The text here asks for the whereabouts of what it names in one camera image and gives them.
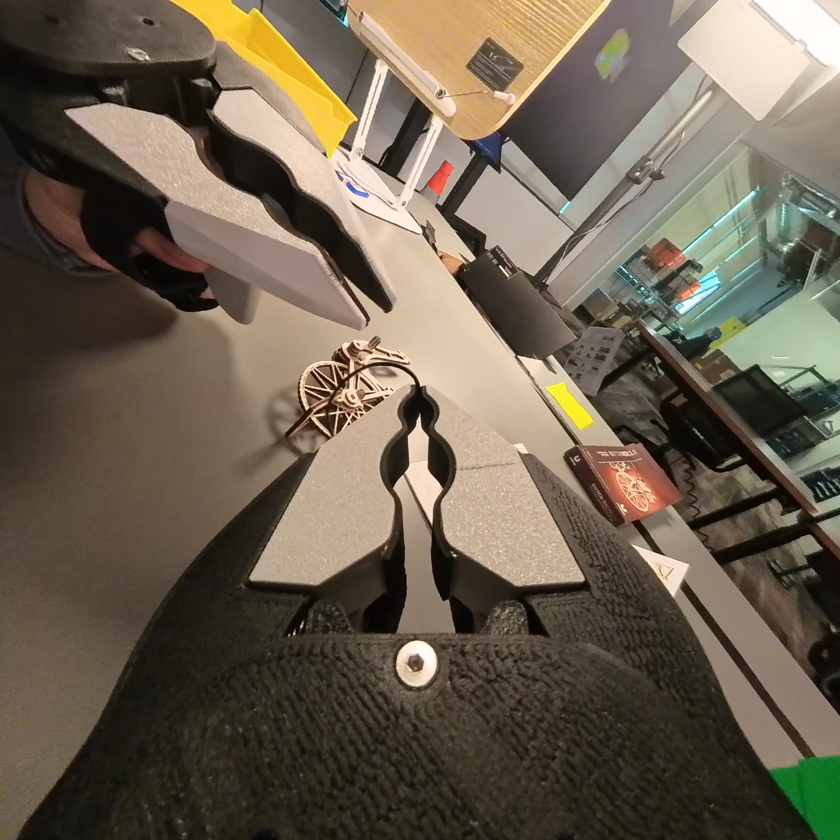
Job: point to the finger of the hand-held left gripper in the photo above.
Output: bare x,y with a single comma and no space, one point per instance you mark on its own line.
216,203
295,157

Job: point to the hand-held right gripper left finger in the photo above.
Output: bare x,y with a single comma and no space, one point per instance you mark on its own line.
328,518

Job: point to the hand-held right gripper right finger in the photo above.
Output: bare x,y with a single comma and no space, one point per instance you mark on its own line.
512,518

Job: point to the black rubber band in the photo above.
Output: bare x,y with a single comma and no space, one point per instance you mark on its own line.
387,365

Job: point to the dark red model kit box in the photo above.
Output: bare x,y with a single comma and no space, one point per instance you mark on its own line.
623,485

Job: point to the wooden bicycle wheel model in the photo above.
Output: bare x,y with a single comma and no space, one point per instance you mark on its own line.
328,394

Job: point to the person's left hand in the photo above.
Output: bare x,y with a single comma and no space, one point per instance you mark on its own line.
56,216

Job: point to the yellow plastic bin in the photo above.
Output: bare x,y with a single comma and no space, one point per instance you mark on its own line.
295,79

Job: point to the assembly instruction booklet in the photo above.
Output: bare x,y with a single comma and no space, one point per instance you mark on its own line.
420,489

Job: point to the yellow sticky note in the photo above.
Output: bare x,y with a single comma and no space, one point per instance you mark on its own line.
569,405

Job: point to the red cone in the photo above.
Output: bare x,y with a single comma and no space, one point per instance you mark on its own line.
441,178

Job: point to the white card yellow triangle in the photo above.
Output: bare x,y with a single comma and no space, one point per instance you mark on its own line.
659,568

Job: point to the printed leaflet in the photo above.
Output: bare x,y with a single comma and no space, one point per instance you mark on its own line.
594,361

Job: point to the small blue screen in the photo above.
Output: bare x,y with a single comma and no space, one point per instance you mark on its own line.
491,149

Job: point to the wooden board on white stand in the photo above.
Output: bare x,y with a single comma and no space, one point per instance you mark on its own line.
459,39

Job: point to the black mesh office chair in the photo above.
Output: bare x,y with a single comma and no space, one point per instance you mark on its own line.
761,407

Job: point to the brown long desk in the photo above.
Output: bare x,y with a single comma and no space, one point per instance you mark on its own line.
787,487

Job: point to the large dark display panel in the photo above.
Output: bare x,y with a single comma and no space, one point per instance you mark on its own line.
577,124

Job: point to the metal storage shelf rack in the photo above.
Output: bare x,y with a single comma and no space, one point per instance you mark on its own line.
663,262

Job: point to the black light stand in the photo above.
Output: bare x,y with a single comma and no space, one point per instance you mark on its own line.
640,172

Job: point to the green plastic bin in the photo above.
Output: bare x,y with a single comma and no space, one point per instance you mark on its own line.
810,800

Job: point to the white studio light panel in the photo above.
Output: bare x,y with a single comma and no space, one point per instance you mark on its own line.
748,52

